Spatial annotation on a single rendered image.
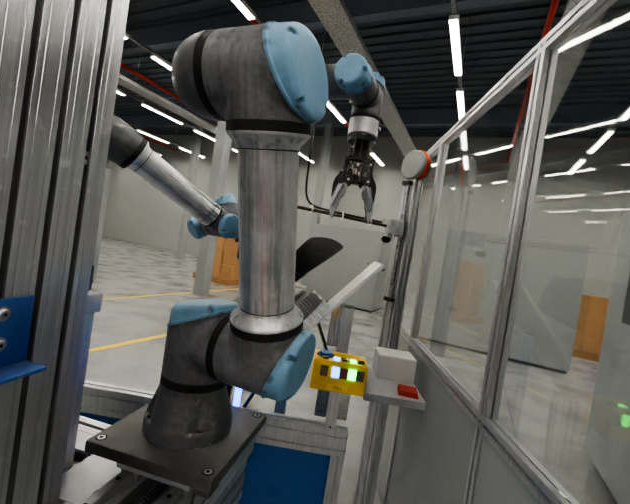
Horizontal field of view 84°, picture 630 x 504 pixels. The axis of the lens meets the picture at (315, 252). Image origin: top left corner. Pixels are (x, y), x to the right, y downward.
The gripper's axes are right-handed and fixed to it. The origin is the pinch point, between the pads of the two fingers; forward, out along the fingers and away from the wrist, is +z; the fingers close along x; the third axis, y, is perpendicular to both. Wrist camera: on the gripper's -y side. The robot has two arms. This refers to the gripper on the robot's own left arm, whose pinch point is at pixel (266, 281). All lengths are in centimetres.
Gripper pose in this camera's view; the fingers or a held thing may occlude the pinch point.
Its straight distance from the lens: 135.2
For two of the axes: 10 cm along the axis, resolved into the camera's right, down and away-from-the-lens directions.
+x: 7.2, -4.9, 4.9
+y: 5.4, -0.5, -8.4
